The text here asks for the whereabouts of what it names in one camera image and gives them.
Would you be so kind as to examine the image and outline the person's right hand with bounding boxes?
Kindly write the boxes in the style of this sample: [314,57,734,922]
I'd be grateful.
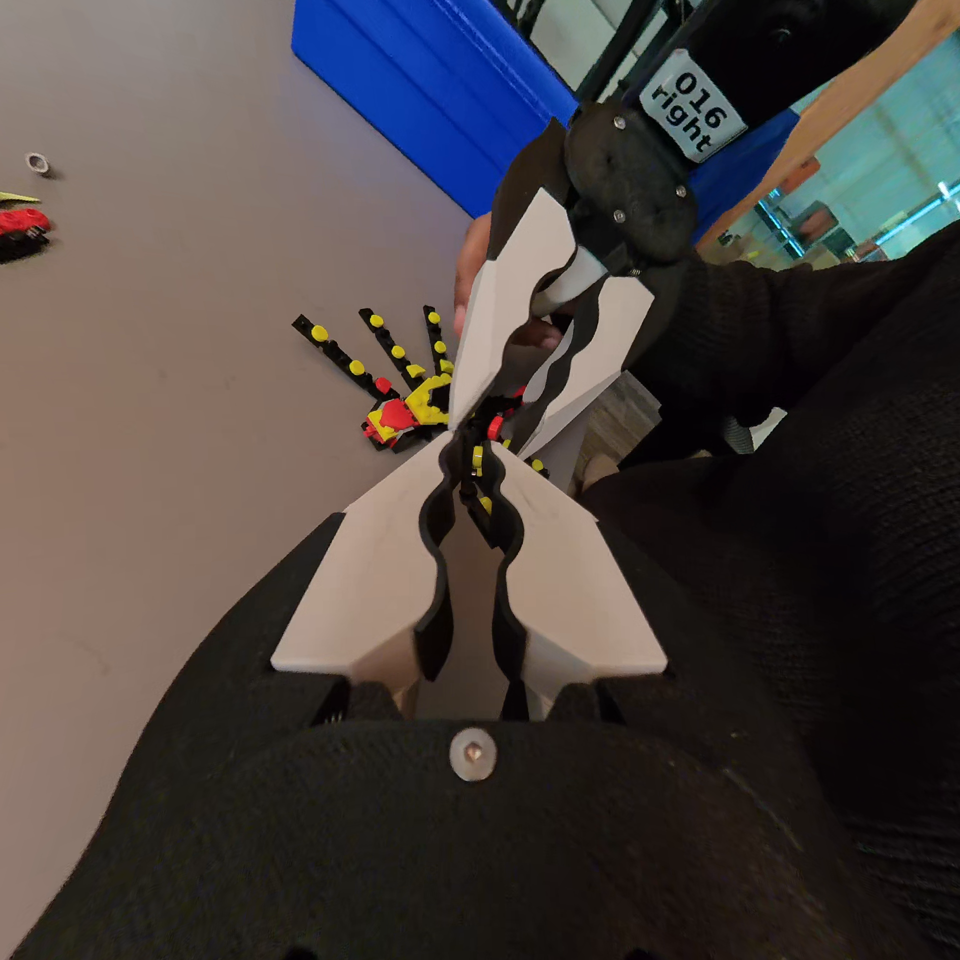
[451,212,573,354]

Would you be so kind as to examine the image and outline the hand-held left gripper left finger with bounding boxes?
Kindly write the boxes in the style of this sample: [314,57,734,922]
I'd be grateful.
[270,429,462,687]

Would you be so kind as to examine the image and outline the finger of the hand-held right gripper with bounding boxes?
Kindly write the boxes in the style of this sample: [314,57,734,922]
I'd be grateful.
[513,246,657,460]
[447,187,579,430]

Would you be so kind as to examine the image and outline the black yellow red lego model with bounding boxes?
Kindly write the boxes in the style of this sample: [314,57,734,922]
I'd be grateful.
[291,305,552,552]

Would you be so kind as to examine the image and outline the blue plastic bin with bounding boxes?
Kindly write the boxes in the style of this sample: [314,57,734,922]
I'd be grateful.
[291,0,800,245]

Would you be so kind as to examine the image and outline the pile of loose lego pieces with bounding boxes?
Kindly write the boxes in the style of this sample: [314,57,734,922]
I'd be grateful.
[0,191,52,264]

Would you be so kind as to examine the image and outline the black metal stand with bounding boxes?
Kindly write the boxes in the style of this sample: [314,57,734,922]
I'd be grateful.
[491,0,702,110]

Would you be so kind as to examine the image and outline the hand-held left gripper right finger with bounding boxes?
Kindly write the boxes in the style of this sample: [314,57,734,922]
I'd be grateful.
[486,441,670,699]

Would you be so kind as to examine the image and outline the person's black knit clothing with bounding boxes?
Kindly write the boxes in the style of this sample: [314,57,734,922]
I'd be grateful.
[577,217,960,960]

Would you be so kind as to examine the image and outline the tan wooden beam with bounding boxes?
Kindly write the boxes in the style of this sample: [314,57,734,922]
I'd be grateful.
[693,3,960,245]

